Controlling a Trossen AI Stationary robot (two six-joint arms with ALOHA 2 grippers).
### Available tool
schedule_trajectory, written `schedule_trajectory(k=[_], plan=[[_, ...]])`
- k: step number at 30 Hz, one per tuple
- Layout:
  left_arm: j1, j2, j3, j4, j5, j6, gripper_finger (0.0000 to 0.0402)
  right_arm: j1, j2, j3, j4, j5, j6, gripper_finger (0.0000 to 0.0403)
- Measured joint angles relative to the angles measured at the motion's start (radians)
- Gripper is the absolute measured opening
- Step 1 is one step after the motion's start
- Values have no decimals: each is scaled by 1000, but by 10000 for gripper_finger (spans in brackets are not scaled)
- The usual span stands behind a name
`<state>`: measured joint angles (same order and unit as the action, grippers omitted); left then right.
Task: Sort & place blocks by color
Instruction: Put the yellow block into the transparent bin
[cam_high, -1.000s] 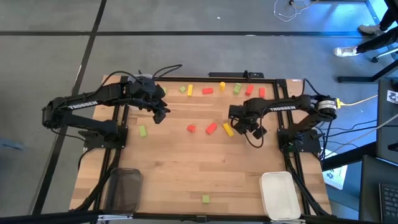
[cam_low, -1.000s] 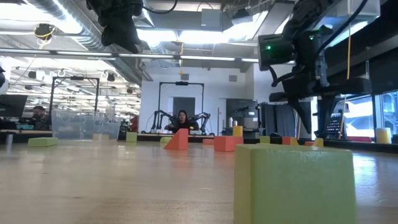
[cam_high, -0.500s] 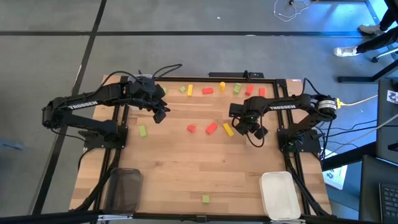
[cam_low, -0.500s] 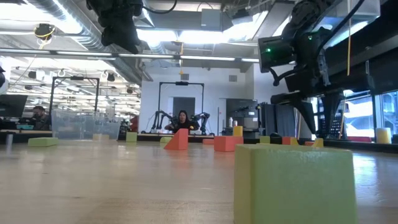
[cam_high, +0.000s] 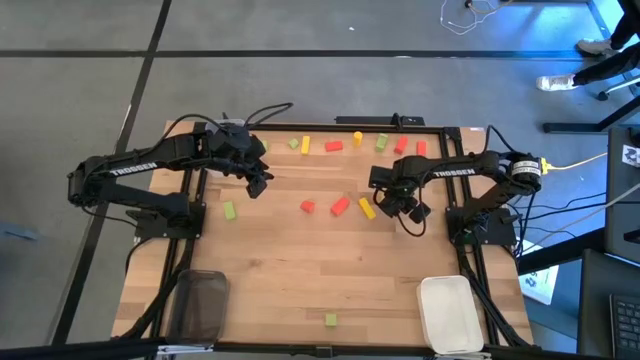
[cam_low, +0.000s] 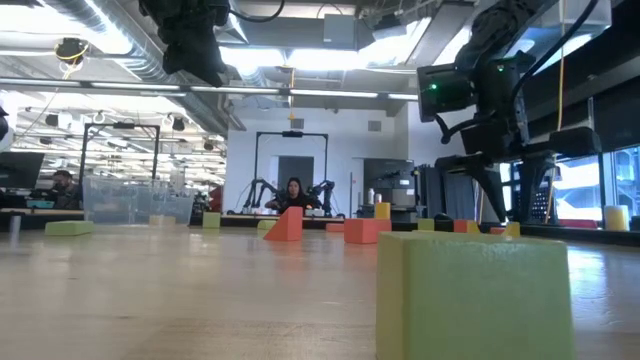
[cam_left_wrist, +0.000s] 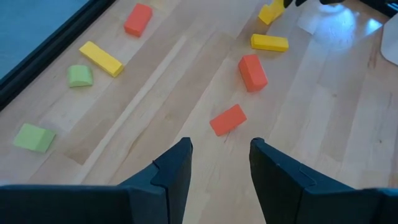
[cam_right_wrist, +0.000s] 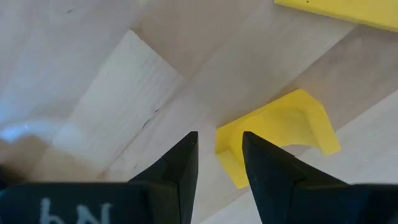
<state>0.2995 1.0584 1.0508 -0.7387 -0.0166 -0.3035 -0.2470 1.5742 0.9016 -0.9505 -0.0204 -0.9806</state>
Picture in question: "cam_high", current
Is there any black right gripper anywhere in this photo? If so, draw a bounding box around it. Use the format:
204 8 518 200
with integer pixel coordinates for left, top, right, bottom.
369 164 432 224

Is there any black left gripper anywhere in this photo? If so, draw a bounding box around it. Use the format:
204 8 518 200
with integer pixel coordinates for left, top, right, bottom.
207 123 275 199

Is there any black bar device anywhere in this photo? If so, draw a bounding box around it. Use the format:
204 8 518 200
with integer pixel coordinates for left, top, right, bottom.
334 114 426 127

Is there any white plastic bin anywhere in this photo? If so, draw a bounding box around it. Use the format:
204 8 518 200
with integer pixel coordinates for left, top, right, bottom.
416 274 485 355

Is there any dark smoky plastic bin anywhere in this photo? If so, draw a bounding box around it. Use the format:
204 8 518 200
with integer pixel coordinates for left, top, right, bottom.
167 268 230 346

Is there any white printed paper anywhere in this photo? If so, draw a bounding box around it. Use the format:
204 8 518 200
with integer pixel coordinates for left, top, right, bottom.
519 264 560 306

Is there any black desk foot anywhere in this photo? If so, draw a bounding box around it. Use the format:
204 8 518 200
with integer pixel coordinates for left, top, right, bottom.
542 94 640 134

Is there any person's shoe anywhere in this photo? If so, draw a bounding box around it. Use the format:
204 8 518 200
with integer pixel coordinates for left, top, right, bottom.
536 73 579 93
576 38 620 57

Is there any dark low desk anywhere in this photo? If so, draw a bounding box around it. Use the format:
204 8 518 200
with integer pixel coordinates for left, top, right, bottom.
577 248 640 360

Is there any white printed tag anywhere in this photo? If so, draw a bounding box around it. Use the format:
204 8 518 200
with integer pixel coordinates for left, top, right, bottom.
621 143 640 168

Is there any person's leg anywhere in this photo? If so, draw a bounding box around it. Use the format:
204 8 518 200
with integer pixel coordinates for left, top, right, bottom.
572 43 640 86
609 0 640 51

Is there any office chair base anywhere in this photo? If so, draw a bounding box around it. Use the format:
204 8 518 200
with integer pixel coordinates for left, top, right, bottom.
596 74 640 102

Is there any black keyboard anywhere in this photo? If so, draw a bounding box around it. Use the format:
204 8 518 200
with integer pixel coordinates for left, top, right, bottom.
609 292 640 360

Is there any black crossbar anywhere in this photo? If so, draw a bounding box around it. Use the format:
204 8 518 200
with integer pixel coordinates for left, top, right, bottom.
0 338 640 360

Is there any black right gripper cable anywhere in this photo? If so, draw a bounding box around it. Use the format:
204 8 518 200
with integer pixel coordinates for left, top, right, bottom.
394 197 429 238

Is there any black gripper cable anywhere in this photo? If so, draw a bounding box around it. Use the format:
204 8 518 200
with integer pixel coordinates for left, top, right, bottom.
394 197 429 238
162 102 295 146

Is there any black table frame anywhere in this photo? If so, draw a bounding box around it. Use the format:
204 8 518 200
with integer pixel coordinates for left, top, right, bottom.
112 121 534 351

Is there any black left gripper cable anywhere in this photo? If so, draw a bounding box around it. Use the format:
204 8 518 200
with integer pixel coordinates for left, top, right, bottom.
162 102 295 146

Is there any black cable bundle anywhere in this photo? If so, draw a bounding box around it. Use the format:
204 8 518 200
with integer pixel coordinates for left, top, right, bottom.
457 239 531 349
119 238 196 341

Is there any yellow extension cord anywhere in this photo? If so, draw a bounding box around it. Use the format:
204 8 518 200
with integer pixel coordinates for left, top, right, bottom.
538 152 609 175

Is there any black floor cable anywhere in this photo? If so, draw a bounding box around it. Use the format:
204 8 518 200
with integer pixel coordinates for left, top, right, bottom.
499 189 609 236

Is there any white floor cable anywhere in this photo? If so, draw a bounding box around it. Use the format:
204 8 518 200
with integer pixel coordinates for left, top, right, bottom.
439 0 501 36

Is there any grey cable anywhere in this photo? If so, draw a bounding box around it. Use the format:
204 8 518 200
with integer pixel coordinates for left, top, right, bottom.
514 182 640 251

